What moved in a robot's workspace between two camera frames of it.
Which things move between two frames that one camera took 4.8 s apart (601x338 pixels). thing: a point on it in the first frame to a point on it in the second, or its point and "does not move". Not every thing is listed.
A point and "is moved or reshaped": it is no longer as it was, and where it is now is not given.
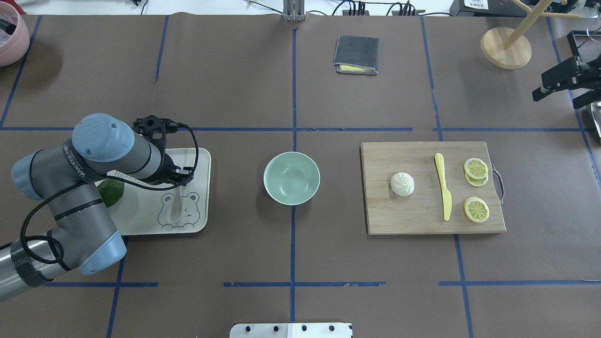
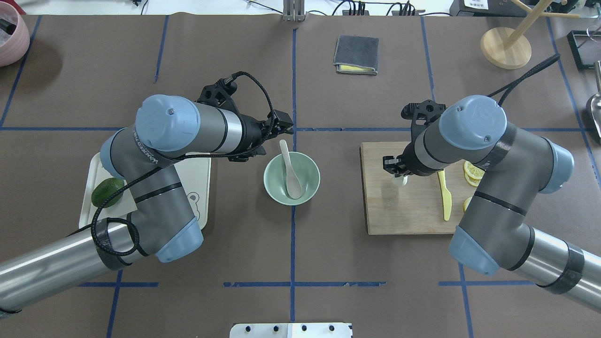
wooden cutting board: (422, 211) does not move
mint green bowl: (291, 178) does not move
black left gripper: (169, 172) to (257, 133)
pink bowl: (14, 47) does not move
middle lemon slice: (476, 182) does not move
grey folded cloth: (357, 55) does not move
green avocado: (111, 191) does not move
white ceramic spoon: (174, 211) is moved or reshaped
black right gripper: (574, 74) to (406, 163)
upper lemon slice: (475, 168) does not move
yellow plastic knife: (447, 199) does not move
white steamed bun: (402, 184) is moved or reshaped
